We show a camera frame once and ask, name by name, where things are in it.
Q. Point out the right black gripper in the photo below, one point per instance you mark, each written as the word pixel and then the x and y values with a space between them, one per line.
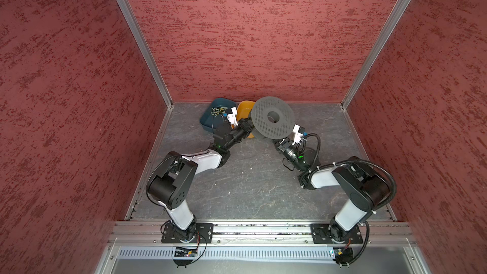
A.
pixel 284 144

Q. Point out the teal plastic bin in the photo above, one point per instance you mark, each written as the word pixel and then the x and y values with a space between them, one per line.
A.
pixel 216 114

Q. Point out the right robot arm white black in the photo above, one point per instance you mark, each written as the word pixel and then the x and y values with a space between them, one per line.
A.
pixel 368 186

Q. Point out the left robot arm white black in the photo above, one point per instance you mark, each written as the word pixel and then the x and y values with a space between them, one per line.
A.
pixel 170 182

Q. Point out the right aluminium corner post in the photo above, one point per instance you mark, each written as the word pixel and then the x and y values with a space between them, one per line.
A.
pixel 388 28

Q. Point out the left aluminium corner post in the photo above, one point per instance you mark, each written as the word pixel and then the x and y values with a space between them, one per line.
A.
pixel 143 46

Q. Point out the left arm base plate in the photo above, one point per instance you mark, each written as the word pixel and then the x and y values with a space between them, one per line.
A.
pixel 171 234

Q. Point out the yellow plastic bin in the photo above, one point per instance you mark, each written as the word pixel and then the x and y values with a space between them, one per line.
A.
pixel 244 110

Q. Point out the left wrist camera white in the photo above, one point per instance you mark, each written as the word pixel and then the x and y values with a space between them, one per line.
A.
pixel 232 117

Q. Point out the grey cable spool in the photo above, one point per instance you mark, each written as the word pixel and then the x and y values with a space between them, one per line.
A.
pixel 272 118

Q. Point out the aluminium corner post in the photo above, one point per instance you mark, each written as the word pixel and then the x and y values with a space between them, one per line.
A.
pixel 143 46
pixel 388 28

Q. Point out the aluminium front rail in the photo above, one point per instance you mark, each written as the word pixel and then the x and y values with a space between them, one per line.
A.
pixel 283 233

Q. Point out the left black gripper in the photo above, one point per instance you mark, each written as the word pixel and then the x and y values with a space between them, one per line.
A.
pixel 247 128

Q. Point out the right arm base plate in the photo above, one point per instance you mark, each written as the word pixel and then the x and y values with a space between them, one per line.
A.
pixel 319 233

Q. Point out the white vented cable duct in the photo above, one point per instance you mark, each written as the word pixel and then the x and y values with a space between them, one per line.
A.
pixel 267 254

